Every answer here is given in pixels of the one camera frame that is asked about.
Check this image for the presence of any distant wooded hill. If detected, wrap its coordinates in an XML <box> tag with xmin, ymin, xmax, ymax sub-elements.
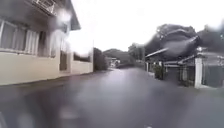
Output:
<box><xmin>102</xmin><ymin>48</ymin><xmax>134</xmax><ymax>65</ymax></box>

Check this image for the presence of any dark green hedge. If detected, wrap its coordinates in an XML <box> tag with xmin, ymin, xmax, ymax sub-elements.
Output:
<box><xmin>92</xmin><ymin>47</ymin><xmax>109</xmax><ymax>72</ymax></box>

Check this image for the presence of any wet grey asphalt road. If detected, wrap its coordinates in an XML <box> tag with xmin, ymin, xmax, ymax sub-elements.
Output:
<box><xmin>0</xmin><ymin>67</ymin><xmax>224</xmax><ymax>128</ymax></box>

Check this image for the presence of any white two-storey building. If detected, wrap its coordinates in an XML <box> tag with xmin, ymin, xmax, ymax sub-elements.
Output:
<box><xmin>0</xmin><ymin>0</ymin><xmax>82</xmax><ymax>86</ymax></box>

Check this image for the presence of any white gate shelter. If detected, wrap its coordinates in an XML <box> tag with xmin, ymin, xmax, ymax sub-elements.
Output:
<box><xmin>177</xmin><ymin>51</ymin><xmax>224</xmax><ymax>90</ymax></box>

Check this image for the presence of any pale low boundary wall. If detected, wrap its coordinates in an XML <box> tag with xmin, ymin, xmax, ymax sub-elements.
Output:
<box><xmin>69</xmin><ymin>49</ymin><xmax>94</xmax><ymax>76</ymax></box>

